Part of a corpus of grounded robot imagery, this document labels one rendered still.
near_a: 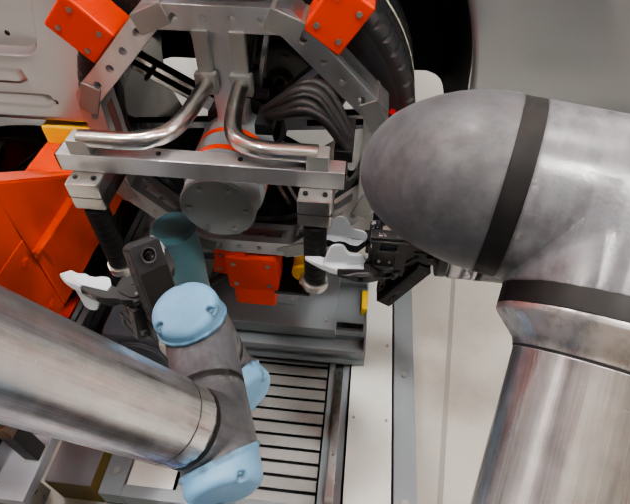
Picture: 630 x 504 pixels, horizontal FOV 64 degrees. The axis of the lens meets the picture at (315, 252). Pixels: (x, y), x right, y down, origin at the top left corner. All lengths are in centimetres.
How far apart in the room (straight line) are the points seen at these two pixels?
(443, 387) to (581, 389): 135
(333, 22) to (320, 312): 89
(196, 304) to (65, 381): 22
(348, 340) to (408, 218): 120
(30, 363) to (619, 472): 32
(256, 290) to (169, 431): 83
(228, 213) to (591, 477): 68
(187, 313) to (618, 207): 40
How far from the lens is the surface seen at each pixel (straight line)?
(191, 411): 44
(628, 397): 31
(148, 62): 104
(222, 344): 54
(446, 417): 160
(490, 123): 30
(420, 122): 32
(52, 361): 35
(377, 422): 147
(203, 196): 84
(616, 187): 30
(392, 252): 74
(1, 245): 105
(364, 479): 142
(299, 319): 145
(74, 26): 93
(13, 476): 117
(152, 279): 71
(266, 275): 118
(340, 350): 147
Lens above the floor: 142
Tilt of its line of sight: 48 degrees down
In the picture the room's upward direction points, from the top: straight up
